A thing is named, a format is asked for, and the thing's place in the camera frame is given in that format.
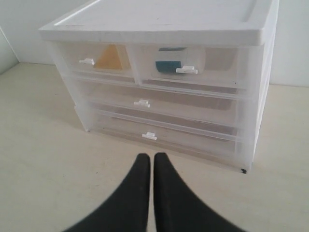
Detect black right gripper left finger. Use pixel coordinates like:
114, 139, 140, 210
65, 153, 151, 232

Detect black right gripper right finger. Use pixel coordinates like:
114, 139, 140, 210
154, 152, 243, 232

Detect white blue-label pill bottle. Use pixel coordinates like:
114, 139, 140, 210
155, 47, 206, 74

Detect yellow cheese wedge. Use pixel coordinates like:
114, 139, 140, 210
94, 44, 123, 70

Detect white plastic drawer cabinet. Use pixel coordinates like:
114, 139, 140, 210
39, 0, 279, 172

